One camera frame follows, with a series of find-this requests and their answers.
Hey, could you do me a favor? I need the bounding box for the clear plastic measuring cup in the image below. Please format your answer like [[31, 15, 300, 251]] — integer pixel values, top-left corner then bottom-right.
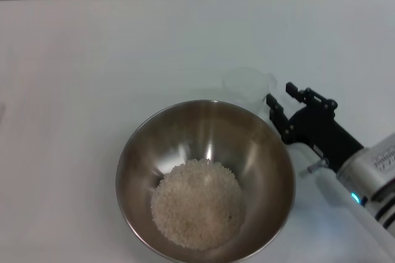
[[222, 67, 278, 112]]

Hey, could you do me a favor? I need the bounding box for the white uncooked rice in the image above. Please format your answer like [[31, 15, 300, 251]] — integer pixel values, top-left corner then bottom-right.
[[150, 157, 247, 251]]

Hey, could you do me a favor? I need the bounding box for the stainless steel bowl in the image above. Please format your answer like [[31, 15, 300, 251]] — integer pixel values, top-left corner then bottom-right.
[[115, 99, 297, 263]]

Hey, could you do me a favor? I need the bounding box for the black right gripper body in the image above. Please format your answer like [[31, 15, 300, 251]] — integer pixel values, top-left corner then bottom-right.
[[288, 105, 365, 171]]

